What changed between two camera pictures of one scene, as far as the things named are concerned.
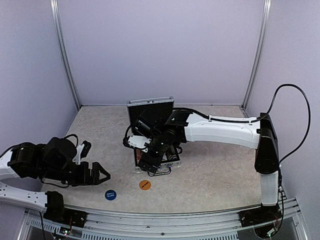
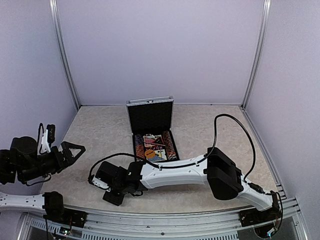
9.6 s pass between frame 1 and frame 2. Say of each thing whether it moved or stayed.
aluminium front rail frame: stayed
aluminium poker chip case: stayed
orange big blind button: moved
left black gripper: moved
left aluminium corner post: stayed
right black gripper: moved
